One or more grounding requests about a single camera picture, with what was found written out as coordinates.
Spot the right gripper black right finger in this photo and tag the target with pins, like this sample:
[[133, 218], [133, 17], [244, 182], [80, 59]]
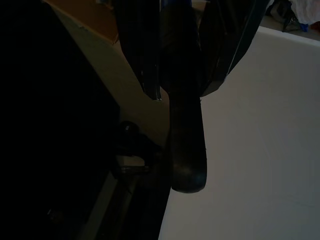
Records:
[[225, 45]]

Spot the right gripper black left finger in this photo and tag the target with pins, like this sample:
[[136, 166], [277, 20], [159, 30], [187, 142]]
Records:
[[140, 50]]

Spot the brown cardboard box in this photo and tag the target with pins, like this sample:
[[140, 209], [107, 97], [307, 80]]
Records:
[[87, 15]]

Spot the black tripod stand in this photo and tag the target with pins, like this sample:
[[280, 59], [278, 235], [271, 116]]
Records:
[[290, 23]]

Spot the white cloth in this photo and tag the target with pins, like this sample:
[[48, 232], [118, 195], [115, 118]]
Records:
[[307, 10]]

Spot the black furniture base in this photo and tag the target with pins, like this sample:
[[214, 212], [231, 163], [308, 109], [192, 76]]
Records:
[[37, 125]]

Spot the black caster with grey bracket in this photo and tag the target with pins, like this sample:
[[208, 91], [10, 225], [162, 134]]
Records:
[[128, 131]]

